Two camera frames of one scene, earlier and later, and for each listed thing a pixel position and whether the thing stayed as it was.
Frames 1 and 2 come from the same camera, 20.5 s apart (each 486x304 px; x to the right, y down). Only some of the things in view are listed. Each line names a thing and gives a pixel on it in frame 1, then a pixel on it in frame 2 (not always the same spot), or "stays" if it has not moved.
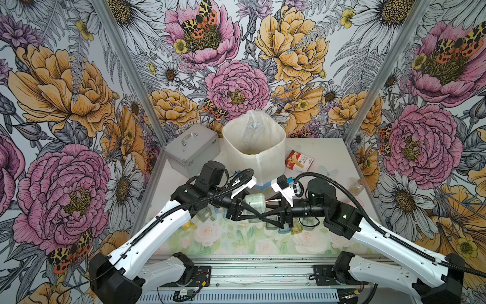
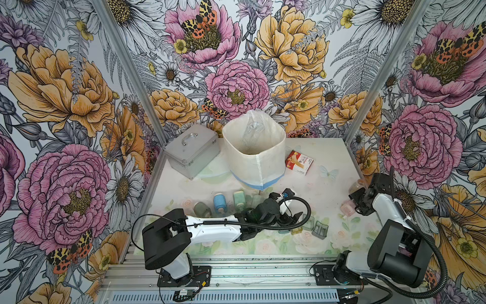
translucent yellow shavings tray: (297, 227) stays
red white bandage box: (297, 161) stays
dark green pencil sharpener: (205, 214) stays
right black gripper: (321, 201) to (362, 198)
